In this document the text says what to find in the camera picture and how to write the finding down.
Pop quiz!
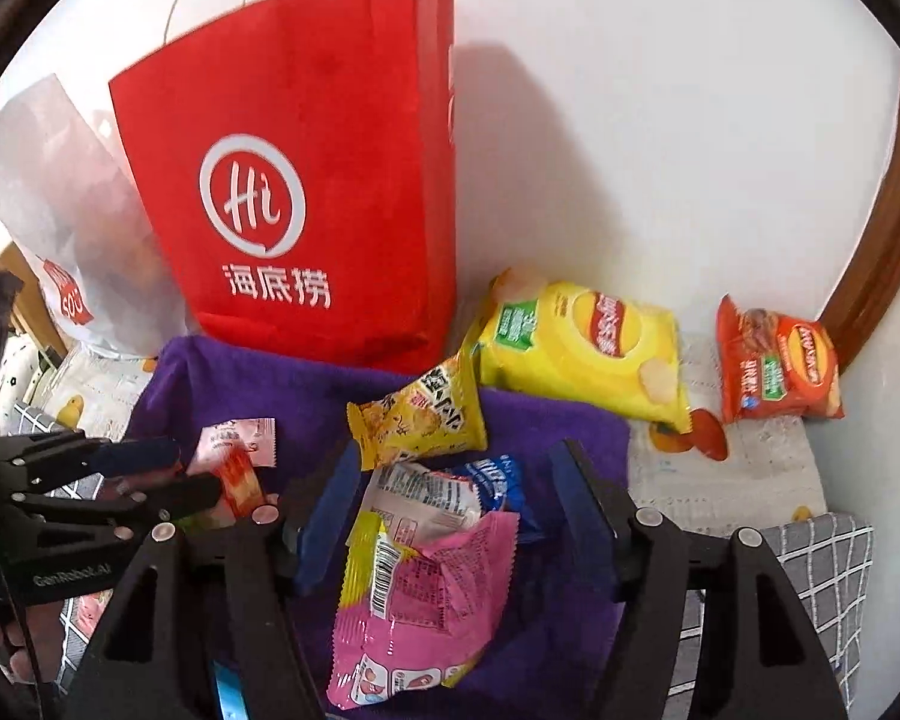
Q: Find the red gold snack bag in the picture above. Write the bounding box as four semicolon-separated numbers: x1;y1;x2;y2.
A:
178;444;268;533

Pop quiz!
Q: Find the small pink white packet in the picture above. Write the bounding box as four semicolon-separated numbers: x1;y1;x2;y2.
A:
188;418;276;473

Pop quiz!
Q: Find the yellow pink snack bag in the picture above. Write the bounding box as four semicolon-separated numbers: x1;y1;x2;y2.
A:
326;512;518;710

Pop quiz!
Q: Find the yellow spicy snack bag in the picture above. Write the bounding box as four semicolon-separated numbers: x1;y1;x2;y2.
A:
347;348;487;472

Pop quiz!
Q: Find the left hand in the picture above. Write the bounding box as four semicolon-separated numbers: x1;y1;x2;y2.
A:
0;603;64;684

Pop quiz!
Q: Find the blue tissue pack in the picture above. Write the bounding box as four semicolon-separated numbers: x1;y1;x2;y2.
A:
214;663;248;720

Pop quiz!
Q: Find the grey checked tablecloth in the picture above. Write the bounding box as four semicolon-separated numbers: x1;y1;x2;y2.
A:
1;401;874;718

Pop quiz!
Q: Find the wooden chair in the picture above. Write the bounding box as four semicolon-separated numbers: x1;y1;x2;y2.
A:
0;242;68;367

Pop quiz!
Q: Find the purple towel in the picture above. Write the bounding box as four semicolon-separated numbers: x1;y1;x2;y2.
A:
126;337;629;718

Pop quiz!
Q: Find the newspaper sheet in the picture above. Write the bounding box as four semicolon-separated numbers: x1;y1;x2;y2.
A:
628;333;827;536

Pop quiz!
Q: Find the white blue snack packet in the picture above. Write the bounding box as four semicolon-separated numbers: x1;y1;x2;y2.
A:
361;455;544;546

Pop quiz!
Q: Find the white Miniso plastic bag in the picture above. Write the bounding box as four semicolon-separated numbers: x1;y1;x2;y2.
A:
0;76;191;358

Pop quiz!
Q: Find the orange Lays chips bag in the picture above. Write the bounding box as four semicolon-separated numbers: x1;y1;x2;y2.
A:
715;296;844;422

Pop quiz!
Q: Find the red paper shopping bag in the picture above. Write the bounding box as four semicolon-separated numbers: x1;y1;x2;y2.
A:
110;0;457;374

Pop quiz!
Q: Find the yellow Lays chips bag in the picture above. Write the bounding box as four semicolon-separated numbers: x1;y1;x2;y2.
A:
463;266;691;434

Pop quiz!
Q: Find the brown wooden door frame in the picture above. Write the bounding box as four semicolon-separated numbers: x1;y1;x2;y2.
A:
821;95;900;372

